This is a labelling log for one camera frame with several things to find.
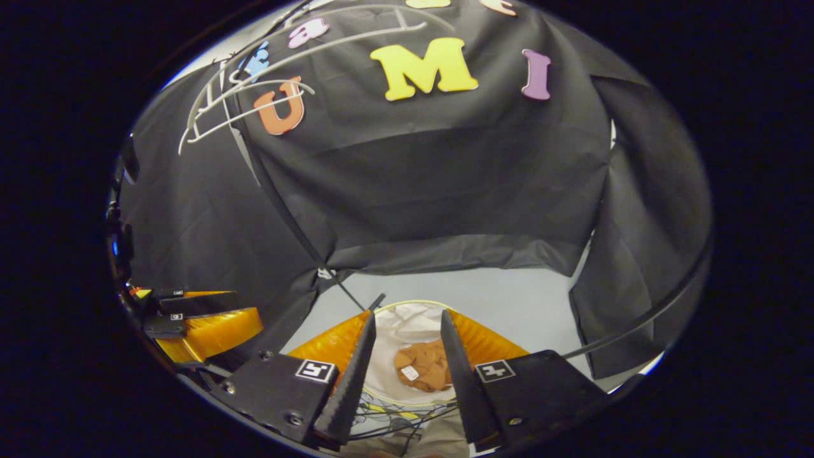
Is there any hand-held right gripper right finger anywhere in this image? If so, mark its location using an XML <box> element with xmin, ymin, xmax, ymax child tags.
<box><xmin>440</xmin><ymin>309</ymin><xmax>610</xmax><ymax>446</ymax></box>

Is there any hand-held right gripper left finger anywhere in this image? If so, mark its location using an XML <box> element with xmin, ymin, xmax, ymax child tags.
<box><xmin>210</xmin><ymin>309</ymin><xmax>378</xmax><ymax>446</ymax></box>

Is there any brown collared shirt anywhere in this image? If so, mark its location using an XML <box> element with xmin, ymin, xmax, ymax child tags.
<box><xmin>394</xmin><ymin>339</ymin><xmax>453</xmax><ymax>392</ymax></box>

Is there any white round laundry hamper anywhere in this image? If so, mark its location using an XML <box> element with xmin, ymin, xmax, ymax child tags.
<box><xmin>347</xmin><ymin>300</ymin><xmax>474</xmax><ymax>458</ymax></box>

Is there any white plastic clothes hanger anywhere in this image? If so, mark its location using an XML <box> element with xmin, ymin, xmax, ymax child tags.
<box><xmin>178</xmin><ymin>78</ymin><xmax>317</xmax><ymax>156</ymax></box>
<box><xmin>203</xmin><ymin>3</ymin><xmax>455</xmax><ymax>128</ymax></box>

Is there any black backdrop cloth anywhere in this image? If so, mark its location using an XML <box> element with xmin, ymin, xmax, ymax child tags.
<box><xmin>118</xmin><ymin>0</ymin><xmax>713</xmax><ymax>382</ymax></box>

